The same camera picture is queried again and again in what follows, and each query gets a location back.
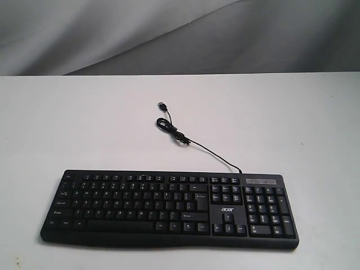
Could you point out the black acer keyboard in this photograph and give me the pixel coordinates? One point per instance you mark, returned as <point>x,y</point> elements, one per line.
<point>170,209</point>

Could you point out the grey backdrop cloth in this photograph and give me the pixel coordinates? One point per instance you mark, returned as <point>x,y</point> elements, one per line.
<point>178,37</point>

